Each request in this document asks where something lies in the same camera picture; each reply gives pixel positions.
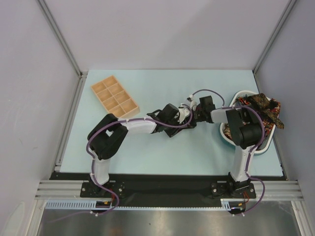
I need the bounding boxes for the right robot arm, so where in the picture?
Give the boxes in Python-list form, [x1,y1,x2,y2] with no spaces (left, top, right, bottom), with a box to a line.
[191,96,265,197]

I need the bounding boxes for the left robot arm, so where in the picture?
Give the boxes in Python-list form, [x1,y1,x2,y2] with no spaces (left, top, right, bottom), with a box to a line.
[86,104,196,197]

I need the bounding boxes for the dark paisley tie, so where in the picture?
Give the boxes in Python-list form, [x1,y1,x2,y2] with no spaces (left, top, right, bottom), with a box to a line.
[237,93,284,129]

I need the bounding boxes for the wooden compartment tray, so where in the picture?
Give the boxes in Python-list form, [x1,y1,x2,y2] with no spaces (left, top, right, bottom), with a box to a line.
[91,75,140,118]

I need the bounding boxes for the red floral patterned tie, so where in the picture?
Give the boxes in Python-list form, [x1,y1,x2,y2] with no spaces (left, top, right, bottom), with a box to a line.
[222,112,274,140]

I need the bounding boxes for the white laundry basket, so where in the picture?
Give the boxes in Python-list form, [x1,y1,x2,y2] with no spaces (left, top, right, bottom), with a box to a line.
[219,90,276,155]

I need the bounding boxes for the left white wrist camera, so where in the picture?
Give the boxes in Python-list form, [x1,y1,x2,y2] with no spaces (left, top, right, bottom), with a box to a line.
[178,103,191,125]

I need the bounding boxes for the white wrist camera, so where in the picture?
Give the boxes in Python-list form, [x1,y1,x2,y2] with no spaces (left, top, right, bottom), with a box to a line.
[178,103,191,125]
[185,94,197,111]

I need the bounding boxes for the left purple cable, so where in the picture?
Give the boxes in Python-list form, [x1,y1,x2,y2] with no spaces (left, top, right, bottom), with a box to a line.
[85,108,194,223]

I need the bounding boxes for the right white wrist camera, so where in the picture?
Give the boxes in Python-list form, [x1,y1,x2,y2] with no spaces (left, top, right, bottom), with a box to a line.
[185,94,197,111]

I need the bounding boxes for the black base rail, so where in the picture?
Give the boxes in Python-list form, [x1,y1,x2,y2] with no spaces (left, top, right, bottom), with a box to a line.
[50,172,285,206]

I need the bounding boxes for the grey cable duct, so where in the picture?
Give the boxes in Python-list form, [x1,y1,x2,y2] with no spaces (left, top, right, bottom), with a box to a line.
[45,199,246,212]

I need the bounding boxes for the aluminium frame post right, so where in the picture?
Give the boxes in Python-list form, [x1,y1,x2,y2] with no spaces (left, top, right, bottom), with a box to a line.
[252,0,299,75]

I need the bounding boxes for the aluminium frame post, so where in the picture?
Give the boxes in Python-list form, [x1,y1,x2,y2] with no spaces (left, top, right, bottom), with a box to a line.
[252,0,299,75]
[36,0,87,78]

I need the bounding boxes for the aluminium frame post left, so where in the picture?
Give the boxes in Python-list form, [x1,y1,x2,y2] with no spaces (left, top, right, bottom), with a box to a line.
[36,0,87,78]

